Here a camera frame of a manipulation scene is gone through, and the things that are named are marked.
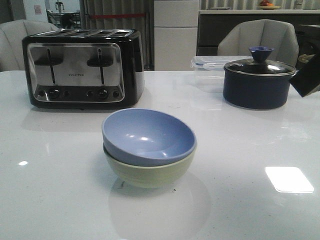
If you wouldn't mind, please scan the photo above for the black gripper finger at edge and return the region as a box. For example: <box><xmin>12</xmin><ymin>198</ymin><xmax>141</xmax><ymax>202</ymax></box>
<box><xmin>289</xmin><ymin>53</ymin><xmax>320</xmax><ymax>98</ymax></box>

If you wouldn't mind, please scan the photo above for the blue plastic bowl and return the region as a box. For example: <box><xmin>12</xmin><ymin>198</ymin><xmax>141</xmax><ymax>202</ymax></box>
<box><xmin>101</xmin><ymin>108</ymin><xmax>197</xmax><ymax>167</ymax></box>

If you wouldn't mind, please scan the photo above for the glass pot lid blue knob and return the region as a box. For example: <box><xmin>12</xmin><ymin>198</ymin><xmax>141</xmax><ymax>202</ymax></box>
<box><xmin>223</xmin><ymin>46</ymin><xmax>296</xmax><ymax>77</ymax></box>

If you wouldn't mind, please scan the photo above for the dark blue cooking pot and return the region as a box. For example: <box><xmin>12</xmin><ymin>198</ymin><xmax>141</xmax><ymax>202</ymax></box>
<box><xmin>223</xmin><ymin>69</ymin><xmax>295</xmax><ymax>110</ymax></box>

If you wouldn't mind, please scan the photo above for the beige armchair on right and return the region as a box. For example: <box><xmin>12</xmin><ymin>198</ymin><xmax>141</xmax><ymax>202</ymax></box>
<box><xmin>217</xmin><ymin>19</ymin><xmax>299</xmax><ymax>66</ymax></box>

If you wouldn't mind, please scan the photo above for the beige armchair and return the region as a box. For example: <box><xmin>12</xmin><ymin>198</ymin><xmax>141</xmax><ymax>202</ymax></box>
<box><xmin>217</xmin><ymin>19</ymin><xmax>299</xmax><ymax>66</ymax></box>
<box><xmin>0</xmin><ymin>19</ymin><xmax>59</xmax><ymax>72</ymax></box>

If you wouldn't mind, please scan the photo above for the fruit plate on counter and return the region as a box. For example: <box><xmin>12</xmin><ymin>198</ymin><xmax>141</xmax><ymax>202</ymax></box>
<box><xmin>257</xmin><ymin>0</ymin><xmax>281</xmax><ymax>10</ymax></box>

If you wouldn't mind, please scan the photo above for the clear plastic food container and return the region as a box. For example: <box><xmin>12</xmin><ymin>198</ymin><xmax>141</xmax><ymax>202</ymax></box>
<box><xmin>190</xmin><ymin>55</ymin><xmax>252</xmax><ymax>93</ymax></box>

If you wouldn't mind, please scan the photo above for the dark counter with white top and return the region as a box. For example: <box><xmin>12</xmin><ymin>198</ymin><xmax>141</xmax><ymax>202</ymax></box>
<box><xmin>196</xmin><ymin>10</ymin><xmax>320</xmax><ymax>63</ymax></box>

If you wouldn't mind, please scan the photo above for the white drawer cabinet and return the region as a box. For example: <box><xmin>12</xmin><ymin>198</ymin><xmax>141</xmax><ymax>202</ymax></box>
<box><xmin>154</xmin><ymin>0</ymin><xmax>200</xmax><ymax>71</ymax></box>

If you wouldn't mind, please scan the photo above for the red barrier belt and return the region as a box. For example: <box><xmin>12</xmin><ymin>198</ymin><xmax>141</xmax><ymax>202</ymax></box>
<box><xmin>88</xmin><ymin>13</ymin><xmax>147</xmax><ymax>19</ymax></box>

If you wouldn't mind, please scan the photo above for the green plastic bowl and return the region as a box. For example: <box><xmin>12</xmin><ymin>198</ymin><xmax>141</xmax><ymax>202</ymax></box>
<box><xmin>103</xmin><ymin>147</ymin><xmax>196</xmax><ymax>189</ymax></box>

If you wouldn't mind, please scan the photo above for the black and chrome four-slot toaster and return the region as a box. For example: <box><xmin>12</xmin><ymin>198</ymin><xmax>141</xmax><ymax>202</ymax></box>
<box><xmin>22</xmin><ymin>29</ymin><xmax>145</xmax><ymax>110</ymax></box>

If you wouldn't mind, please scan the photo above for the metal cart in background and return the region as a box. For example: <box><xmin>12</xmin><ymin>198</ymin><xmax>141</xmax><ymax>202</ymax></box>
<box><xmin>44</xmin><ymin>0</ymin><xmax>82</xmax><ymax>29</ymax></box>

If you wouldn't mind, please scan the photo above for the beige armchair on left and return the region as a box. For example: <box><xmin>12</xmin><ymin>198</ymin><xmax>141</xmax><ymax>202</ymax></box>
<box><xmin>0</xmin><ymin>19</ymin><xmax>59</xmax><ymax>72</ymax></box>

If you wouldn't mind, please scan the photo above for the pink paper sign on wall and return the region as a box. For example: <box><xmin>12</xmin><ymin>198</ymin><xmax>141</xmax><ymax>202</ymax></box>
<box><xmin>34</xmin><ymin>4</ymin><xmax>42</xmax><ymax>15</ymax></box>

